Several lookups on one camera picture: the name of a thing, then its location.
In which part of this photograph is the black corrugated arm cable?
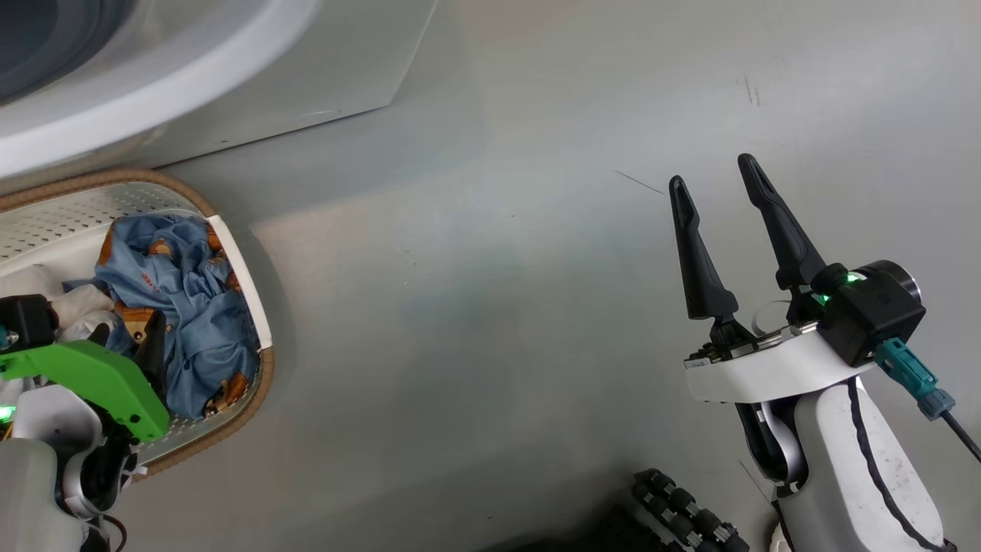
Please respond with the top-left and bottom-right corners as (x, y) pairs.
(845, 378), (947, 552)

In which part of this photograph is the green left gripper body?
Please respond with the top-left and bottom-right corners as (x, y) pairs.
(0, 340), (169, 442)

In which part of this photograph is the white front-load washing machine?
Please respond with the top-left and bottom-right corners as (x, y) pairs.
(0, 0), (438, 196)

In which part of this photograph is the blue bear-print pyjama garment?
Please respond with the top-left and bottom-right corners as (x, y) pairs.
(65, 215), (261, 420)

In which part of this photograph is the white basket with brown rim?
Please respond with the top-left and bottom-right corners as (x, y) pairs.
(0, 169), (275, 480)

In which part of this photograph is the grey rubber door seal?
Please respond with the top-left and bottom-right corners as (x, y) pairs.
(0, 0), (140, 105)

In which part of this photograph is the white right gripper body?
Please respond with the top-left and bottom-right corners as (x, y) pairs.
(684, 322), (874, 405)

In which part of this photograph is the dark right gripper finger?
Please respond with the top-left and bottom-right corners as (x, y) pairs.
(737, 153), (828, 321)
(668, 175), (756, 350)

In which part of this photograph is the right camera cable teal plug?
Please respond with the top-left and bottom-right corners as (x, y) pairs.
(874, 337), (981, 462)

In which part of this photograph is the white cream cloth garment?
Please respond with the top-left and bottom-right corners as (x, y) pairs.
(0, 264), (116, 342)

